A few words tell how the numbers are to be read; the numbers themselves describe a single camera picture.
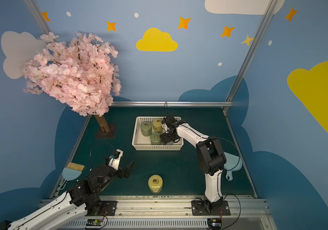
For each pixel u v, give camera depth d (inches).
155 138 36.6
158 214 29.4
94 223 28.3
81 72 22.5
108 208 29.4
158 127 40.0
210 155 20.3
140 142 39.7
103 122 37.9
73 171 34.7
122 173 26.5
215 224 28.7
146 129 39.6
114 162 25.4
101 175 21.5
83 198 21.2
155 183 29.4
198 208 29.1
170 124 30.0
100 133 41.4
